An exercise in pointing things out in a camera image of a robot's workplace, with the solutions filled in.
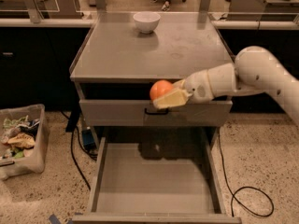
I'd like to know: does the blue power adapter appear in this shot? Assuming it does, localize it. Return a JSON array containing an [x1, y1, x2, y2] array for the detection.
[[81, 129, 96, 150]]

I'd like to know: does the black cable left floor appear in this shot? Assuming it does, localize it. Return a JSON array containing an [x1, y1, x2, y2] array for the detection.
[[61, 110, 99, 191]]

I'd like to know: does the grey metal drawer cabinet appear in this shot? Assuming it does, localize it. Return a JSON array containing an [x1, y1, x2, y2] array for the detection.
[[68, 11, 244, 224]]

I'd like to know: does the white ceramic bowl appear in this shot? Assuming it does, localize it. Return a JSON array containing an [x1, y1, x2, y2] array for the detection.
[[133, 11, 161, 34]]

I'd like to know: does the orange fruit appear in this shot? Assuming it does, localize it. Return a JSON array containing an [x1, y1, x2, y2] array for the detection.
[[149, 80, 173, 101]]

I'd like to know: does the open middle drawer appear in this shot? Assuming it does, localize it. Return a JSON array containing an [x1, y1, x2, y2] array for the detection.
[[73, 140, 242, 224]]

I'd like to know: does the black cable right floor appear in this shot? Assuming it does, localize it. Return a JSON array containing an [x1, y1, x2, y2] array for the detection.
[[217, 131, 276, 218]]

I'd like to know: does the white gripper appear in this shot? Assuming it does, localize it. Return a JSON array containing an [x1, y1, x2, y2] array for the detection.
[[152, 70, 214, 109]]

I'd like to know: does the closed top drawer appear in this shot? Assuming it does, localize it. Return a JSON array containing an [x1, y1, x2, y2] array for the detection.
[[79, 99, 233, 127]]

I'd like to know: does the black cable floor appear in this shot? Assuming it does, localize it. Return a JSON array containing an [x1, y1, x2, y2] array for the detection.
[[217, 131, 276, 218], [61, 110, 99, 191]]

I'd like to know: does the blue tape on floor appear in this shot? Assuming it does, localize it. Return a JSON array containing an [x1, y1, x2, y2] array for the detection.
[[49, 214, 73, 224]]

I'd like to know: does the clear plastic bin of items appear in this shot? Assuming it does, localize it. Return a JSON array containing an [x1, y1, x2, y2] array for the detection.
[[0, 105, 50, 180]]

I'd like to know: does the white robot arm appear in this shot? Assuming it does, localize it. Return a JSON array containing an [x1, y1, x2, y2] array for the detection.
[[149, 46, 299, 125]]

